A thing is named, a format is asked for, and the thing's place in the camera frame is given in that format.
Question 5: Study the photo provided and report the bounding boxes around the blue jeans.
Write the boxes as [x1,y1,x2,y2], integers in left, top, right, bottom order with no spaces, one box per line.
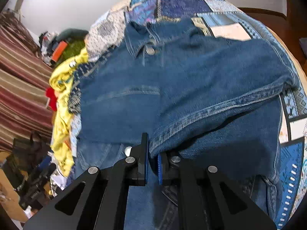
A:
[72,17,300,230]

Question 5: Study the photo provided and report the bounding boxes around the wooden bedside table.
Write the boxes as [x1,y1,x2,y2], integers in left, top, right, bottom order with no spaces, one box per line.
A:
[0,168,28,223]

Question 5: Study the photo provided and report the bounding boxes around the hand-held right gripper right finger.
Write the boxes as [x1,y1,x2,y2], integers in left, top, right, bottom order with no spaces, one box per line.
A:
[157,151,277,230]

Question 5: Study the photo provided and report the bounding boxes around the yellow printed blanket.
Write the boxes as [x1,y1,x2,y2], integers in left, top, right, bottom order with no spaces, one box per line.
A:
[49,48,90,176]

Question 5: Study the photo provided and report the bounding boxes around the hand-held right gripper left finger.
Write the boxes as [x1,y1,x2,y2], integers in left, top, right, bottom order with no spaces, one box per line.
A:
[23,132,150,230]

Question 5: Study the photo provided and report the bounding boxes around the grey cushion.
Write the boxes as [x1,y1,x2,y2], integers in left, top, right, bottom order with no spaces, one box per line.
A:
[56,28,89,44]

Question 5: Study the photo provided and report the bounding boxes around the orange box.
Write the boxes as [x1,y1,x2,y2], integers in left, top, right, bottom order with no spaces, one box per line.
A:
[51,41,68,61]

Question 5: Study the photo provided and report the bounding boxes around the green cloth-covered stand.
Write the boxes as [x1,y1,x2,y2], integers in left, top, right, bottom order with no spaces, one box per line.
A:
[56,39,87,65]

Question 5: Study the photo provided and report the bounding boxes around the pile of clothes and clutter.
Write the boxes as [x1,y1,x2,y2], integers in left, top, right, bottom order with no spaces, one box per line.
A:
[38,31,60,65]

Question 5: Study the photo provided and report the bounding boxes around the dark bag pile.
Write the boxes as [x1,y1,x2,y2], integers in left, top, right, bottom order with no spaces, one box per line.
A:
[10,132,55,211]

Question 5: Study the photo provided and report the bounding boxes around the red cloth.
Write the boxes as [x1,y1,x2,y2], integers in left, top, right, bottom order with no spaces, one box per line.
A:
[45,87,58,112]

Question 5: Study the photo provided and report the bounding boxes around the blue patchwork blanket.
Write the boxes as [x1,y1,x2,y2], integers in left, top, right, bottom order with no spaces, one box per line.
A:
[69,0,307,230]

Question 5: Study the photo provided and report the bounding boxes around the striped red-brown curtain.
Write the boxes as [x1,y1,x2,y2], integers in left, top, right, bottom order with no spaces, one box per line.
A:
[0,11,54,154]

